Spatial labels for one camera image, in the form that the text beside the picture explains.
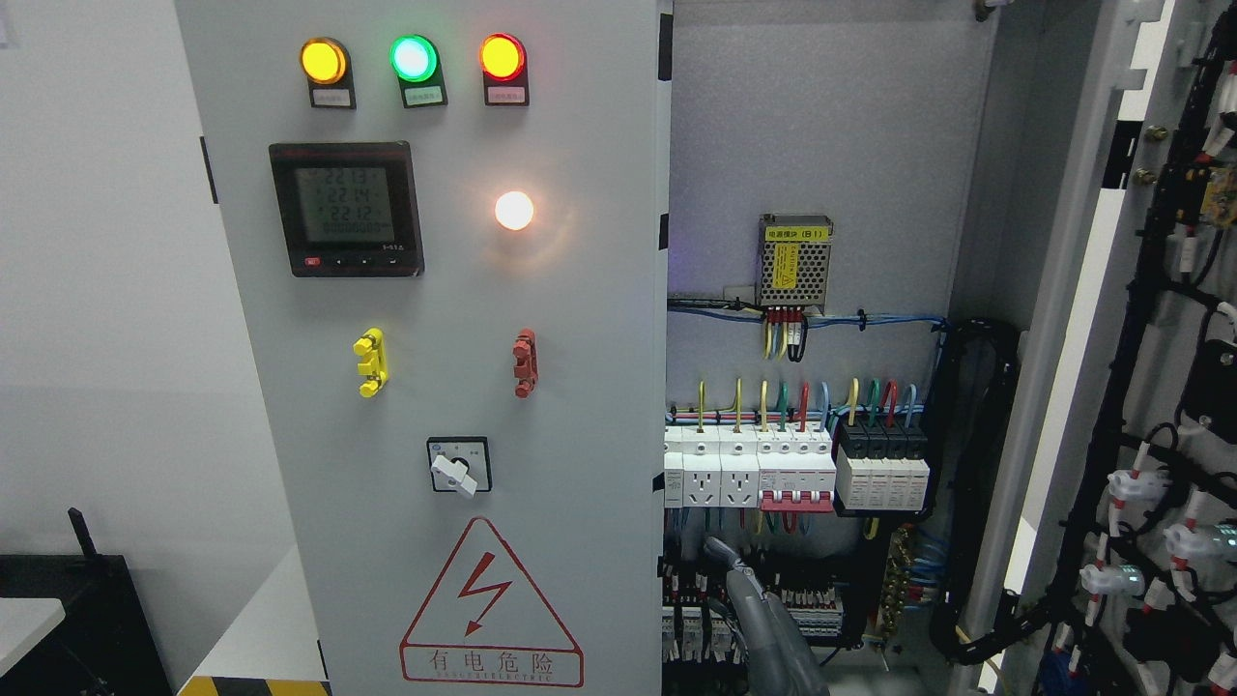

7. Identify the dark grey robot hand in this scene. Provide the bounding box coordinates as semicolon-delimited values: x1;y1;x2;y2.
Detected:
705;537;830;695

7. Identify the grey cabinet door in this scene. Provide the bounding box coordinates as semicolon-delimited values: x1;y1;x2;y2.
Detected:
174;1;673;695
1003;1;1235;695

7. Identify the lower relay terminal row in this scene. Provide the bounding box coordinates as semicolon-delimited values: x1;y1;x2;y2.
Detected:
657;559;845;665

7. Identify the brass ground bus bar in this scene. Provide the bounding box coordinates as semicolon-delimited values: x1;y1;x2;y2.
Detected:
880;525;914;630

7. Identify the white socket breaker row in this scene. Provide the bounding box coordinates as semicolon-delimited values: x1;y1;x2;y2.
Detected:
663;424;837;514

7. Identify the black surge protector module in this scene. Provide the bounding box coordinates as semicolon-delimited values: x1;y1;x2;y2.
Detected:
834;419;931;516

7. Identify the red electric hazard warning sticker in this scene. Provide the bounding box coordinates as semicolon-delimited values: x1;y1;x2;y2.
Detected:
400;516;585;689

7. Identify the metal mesh power supply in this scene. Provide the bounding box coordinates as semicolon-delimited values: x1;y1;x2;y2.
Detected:
755;215;834;307

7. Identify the white glowing indicator light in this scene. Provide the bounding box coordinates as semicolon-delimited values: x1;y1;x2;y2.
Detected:
494;190;534;232

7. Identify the black digital power meter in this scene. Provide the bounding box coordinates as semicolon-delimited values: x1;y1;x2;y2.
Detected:
268;141;424;277

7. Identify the red indicator light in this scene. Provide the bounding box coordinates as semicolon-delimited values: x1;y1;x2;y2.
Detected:
477;35;529;106

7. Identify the black box at left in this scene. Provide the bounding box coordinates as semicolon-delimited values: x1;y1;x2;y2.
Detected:
1;507;173;695

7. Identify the green indicator light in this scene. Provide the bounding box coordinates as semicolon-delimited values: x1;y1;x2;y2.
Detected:
388;35;447;108

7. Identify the yellow indicator light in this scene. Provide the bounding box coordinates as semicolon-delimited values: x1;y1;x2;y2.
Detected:
301;37;357;109

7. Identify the black right wire loom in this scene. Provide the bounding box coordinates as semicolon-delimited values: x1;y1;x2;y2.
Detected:
923;319;1021;666

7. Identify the white rotary selector switch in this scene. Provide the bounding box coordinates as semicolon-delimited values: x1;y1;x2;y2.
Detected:
427;436;492;499

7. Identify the red terminal post block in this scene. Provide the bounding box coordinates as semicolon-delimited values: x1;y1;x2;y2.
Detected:
512;329;538;399

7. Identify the yellow terminal post block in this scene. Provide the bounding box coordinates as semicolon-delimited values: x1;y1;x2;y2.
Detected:
353;328;388;399

